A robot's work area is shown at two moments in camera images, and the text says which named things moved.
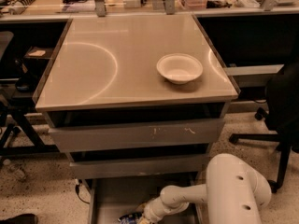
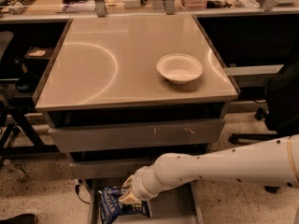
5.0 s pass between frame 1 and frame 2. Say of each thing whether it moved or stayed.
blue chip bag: moved
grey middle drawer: stayed
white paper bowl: stayed
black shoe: stayed
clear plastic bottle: stayed
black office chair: stayed
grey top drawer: stayed
